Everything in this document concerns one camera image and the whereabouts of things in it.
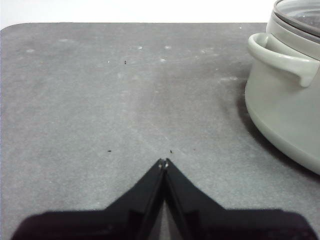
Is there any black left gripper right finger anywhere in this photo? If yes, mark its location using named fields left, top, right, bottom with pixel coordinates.
left=165, top=158, right=316, bottom=240

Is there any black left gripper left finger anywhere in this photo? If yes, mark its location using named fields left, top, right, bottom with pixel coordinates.
left=11, top=158, right=166, bottom=240

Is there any pale green electric cooking pot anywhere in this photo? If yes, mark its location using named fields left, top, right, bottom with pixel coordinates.
left=244, top=0, right=320, bottom=176

